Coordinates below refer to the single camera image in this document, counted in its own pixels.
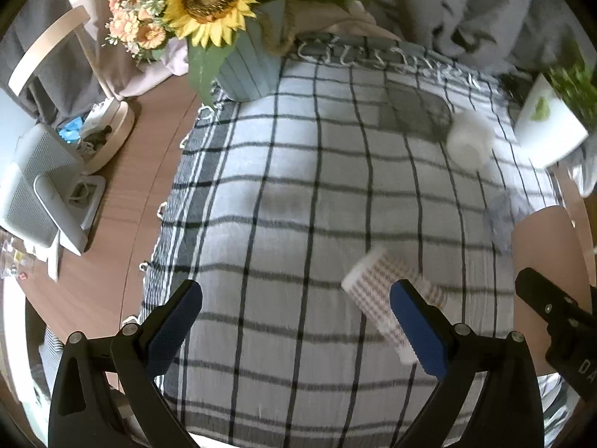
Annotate plain pink paper cup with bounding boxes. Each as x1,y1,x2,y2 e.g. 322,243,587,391
512,206,592,376

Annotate clear cup blue lettering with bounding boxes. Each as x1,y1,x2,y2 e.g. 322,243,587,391
485,189,532,254

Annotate houndstooth patterned paper cup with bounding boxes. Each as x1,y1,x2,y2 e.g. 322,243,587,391
341,247,447,365

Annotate white plastic cup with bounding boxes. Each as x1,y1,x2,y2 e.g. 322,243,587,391
446,110,495,172

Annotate checkered black white tablecloth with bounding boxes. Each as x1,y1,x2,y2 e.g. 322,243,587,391
141,35,560,447

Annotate white desk fan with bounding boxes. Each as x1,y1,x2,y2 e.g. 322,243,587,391
1,124,106,256

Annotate white plant pot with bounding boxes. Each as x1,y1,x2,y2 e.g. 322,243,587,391
514,74,589,168

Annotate green potted plant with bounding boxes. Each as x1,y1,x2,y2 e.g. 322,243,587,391
547,41,596,134

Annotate dark transparent square container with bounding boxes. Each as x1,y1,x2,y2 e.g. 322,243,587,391
378,80,452,143

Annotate round wooden tray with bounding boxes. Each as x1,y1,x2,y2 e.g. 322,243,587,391
77,98,135,175

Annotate beige wooden chair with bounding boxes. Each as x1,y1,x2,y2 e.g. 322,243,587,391
8,5,128,103

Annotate blue ribbed flower vase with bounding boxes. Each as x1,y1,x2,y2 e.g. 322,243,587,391
216,0,285,102

